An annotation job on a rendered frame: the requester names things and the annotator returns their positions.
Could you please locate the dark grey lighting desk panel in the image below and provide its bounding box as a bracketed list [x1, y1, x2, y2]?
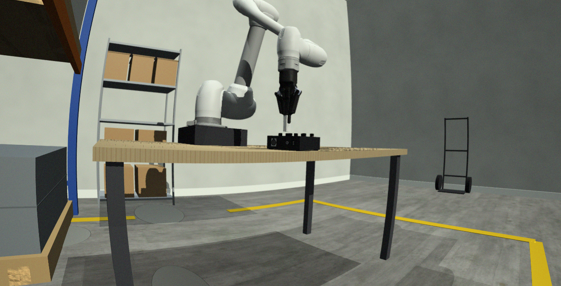
[267, 133, 320, 151]

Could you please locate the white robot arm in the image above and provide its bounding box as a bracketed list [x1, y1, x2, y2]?
[186, 0, 327, 128]

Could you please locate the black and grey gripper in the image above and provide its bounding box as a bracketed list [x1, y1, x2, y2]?
[274, 70, 302, 132]

